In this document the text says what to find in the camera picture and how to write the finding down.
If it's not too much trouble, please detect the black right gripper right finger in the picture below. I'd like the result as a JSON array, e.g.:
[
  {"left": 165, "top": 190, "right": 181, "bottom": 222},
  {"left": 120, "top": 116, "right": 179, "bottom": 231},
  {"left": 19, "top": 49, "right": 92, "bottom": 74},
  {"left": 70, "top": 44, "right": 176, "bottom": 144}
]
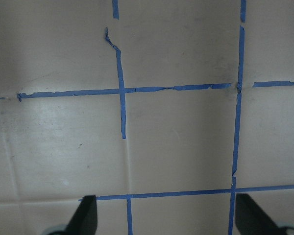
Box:
[{"left": 235, "top": 193, "right": 294, "bottom": 235}]

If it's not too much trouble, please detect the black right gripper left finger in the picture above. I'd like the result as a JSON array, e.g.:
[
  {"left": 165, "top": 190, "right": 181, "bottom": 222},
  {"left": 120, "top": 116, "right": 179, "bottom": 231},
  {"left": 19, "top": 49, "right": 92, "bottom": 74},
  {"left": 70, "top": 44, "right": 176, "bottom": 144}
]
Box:
[{"left": 66, "top": 195, "right": 98, "bottom": 235}]

